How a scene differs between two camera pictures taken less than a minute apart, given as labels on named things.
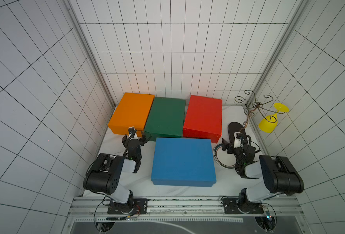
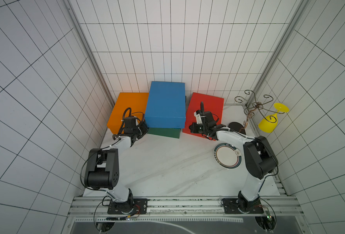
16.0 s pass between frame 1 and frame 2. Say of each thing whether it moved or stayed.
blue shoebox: moved
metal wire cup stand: stayed
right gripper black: moved
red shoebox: stayed
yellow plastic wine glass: stayed
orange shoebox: stayed
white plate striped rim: stayed
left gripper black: moved
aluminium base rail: stayed
